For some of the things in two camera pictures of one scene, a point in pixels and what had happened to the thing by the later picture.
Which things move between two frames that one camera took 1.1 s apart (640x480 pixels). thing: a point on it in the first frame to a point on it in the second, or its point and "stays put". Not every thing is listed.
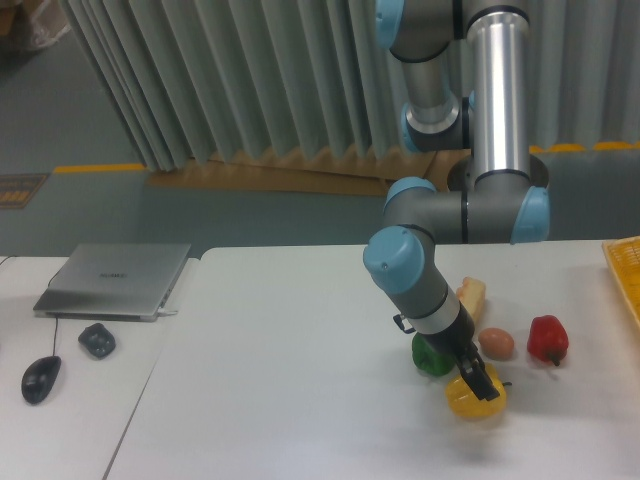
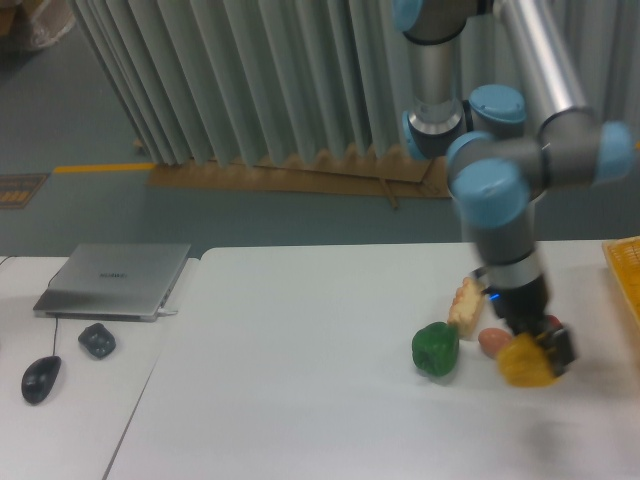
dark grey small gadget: (97, 340) stays put
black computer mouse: (39, 378) stays put
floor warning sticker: (17, 190) stays put
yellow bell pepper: (462, 401) to (524, 361)
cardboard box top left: (27, 25) stays put
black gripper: (458, 345) to (522, 306)
